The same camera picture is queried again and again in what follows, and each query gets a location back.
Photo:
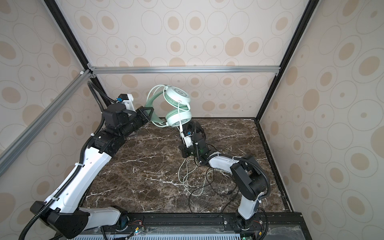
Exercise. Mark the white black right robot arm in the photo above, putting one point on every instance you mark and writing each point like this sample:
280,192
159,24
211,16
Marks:
251,181

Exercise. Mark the black vertical frame post left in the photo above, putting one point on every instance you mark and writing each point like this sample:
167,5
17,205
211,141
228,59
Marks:
65,28

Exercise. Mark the silver aluminium left rail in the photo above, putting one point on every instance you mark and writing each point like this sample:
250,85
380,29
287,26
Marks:
9,156

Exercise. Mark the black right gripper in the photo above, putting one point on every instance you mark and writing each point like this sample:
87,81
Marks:
183,149

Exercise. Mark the black vertical frame post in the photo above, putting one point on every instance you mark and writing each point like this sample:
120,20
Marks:
302,25
65,28

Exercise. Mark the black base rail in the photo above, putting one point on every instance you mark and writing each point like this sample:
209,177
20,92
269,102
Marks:
207,226

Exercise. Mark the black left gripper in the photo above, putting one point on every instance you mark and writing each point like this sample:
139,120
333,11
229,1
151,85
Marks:
142,111

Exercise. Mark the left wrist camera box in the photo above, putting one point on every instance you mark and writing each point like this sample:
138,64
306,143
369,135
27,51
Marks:
127,100

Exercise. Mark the mint green headphones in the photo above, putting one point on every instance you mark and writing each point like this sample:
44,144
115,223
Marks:
176,98

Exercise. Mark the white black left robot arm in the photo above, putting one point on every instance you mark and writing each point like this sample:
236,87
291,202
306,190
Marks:
61,211

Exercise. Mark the silver aluminium back rail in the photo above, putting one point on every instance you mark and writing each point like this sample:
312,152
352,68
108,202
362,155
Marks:
185,70

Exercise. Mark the black vertical frame post right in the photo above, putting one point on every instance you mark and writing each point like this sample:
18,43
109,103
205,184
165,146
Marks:
302,25

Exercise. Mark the silver aluminium rail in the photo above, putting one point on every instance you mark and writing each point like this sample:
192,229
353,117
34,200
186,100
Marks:
185,70
9,156

